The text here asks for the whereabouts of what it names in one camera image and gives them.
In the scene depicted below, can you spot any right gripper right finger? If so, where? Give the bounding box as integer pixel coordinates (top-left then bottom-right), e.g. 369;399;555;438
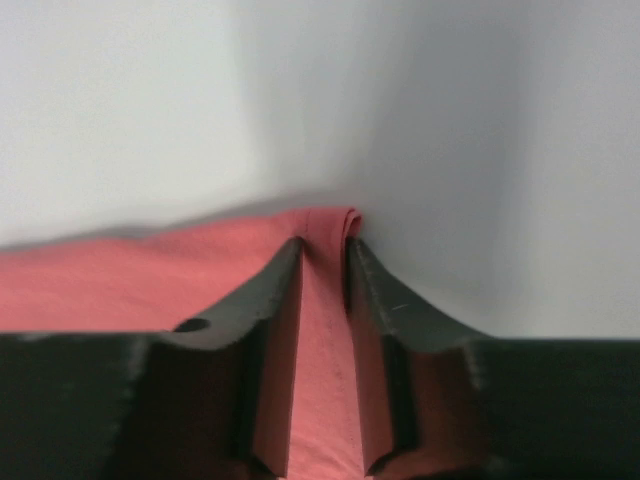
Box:
346;238;639;479

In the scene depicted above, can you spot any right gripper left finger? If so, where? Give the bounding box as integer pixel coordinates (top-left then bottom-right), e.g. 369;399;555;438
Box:
1;237;303;479

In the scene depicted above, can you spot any salmon pink t shirt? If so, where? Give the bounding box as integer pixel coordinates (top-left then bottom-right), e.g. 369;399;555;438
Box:
1;207;377;479

